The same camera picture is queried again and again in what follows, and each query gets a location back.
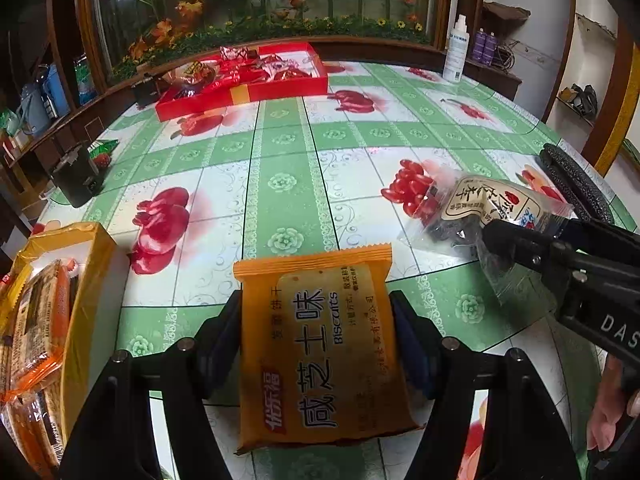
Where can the clear packet of dark dates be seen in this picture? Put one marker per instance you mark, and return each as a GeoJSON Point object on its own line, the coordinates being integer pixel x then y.
{"type": "Point", "coordinates": [475, 205]}

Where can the yellow cardboard box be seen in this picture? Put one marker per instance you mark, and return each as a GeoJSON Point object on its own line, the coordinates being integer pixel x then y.
{"type": "Point", "coordinates": [95, 285]}

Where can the red cardboard box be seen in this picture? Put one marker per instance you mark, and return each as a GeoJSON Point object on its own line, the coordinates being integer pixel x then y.
{"type": "Point", "coordinates": [280, 91]}

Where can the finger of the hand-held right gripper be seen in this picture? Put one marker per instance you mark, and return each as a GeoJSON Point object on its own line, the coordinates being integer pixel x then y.
{"type": "Point", "coordinates": [605, 242]}
{"type": "Point", "coordinates": [520, 245]}

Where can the glass-fronted artificial flower display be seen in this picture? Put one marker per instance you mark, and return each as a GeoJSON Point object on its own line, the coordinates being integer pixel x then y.
{"type": "Point", "coordinates": [250, 0]}

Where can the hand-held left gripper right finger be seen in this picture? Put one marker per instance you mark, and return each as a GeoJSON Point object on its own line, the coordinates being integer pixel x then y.
{"type": "Point", "coordinates": [417, 360]}

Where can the orange-red cracker packet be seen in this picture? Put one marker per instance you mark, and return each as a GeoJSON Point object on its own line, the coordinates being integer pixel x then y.
{"type": "Point", "coordinates": [45, 320]}

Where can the wooden sideboard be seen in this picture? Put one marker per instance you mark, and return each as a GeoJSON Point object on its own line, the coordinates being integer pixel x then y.
{"type": "Point", "coordinates": [65, 125]}

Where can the small black box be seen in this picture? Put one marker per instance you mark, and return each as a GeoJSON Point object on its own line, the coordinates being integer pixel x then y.
{"type": "Point", "coordinates": [146, 91]}

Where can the black cylindrical device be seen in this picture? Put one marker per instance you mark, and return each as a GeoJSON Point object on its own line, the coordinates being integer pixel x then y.
{"type": "Point", "coordinates": [75, 180]}

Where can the orange biscuit packet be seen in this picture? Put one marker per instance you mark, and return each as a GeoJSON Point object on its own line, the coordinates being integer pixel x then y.
{"type": "Point", "coordinates": [320, 350]}

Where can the grey-blue thermos jug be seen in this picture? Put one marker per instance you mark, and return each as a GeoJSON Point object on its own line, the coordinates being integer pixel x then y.
{"type": "Point", "coordinates": [34, 110]}

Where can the low wooden side cabinet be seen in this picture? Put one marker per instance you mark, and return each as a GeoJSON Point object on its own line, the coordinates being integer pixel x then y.
{"type": "Point", "coordinates": [495, 80]}

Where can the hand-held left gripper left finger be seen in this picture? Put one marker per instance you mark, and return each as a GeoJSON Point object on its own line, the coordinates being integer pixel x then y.
{"type": "Point", "coordinates": [225, 345]}

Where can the pile of red wrapped candies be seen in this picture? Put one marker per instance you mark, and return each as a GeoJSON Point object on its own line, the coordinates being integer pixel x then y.
{"type": "Point", "coordinates": [270, 67]}

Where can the black speckled disc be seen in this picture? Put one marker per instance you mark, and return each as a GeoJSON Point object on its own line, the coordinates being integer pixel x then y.
{"type": "Point", "coordinates": [575, 180]}

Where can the person's right hand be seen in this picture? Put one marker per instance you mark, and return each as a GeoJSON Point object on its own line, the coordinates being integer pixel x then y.
{"type": "Point", "coordinates": [607, 410]}

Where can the small green red packet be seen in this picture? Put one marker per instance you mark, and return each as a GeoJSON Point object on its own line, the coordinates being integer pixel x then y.
{"type": "Point", "coordinates": [102, 152]}

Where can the green white bag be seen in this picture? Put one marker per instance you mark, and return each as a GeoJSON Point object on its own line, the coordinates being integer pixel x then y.
{"type": "Point", "coordinates": [85, 80]}

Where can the dark shoes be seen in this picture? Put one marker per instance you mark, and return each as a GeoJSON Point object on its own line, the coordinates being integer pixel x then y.
{"type": "Point", "coordinates": [582, 100]}

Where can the purple bottle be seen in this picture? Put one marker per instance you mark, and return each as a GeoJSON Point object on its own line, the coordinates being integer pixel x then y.
{"type": "Point", "coordinates": [491, 48]}
{"type": "Point", "coordinates": [479, 46]}

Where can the white spray bottle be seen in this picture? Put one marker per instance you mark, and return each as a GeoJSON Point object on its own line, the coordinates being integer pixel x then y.
{"type": "Point", "coordinates": [456, 50]}

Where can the dark snack packet yellow label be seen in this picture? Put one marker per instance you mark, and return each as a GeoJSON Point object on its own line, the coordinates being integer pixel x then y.
{"type": "Point", "coordinates": [197, 72]}

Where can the round biscuit packet black label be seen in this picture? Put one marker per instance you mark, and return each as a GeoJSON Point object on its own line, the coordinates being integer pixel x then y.
{"type": "Point", "coordinates": [30, 430]}

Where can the green fruit-print tablecloth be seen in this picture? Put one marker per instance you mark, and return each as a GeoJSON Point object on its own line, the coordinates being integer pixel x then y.
{"type": "Point", "coordinates": [300, 150]}

